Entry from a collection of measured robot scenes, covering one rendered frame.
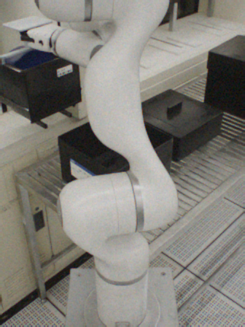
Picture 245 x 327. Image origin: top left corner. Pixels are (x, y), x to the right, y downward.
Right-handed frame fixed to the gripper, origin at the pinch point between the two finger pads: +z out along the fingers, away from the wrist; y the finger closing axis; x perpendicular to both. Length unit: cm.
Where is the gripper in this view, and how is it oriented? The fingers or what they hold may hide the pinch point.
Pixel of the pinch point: (29, 29)
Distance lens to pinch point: 136.8
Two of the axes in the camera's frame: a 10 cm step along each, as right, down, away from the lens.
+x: 0.0, -8.1, -5.9
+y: 7.0, -4.2, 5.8
